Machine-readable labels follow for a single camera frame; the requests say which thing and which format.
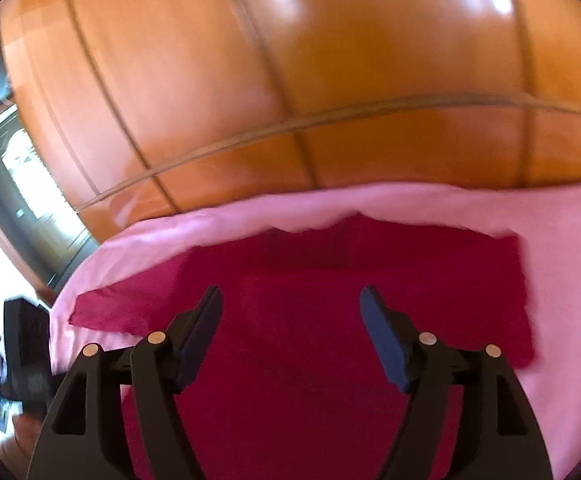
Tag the wooden wardrobe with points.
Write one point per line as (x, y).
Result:
(270, 85)

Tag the pink blanket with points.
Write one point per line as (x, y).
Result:
(560, 260)

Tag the dark wardrobe mirror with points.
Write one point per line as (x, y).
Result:
(15, 185)

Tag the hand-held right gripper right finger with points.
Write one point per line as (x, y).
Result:
(385, 340)

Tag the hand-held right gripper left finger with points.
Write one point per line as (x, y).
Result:
(198, 340)

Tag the dark red garment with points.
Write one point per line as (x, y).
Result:
(295, 305)

